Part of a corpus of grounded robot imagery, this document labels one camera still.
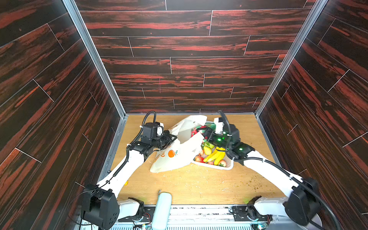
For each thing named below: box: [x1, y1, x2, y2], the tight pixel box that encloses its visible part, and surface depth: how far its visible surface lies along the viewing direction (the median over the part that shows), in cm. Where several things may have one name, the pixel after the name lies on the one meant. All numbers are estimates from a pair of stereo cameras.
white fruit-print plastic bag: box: [149, 115, 208, 174], surface depth 80 cm
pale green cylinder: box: [151, 192, 173, 230], surface depth 74 cm
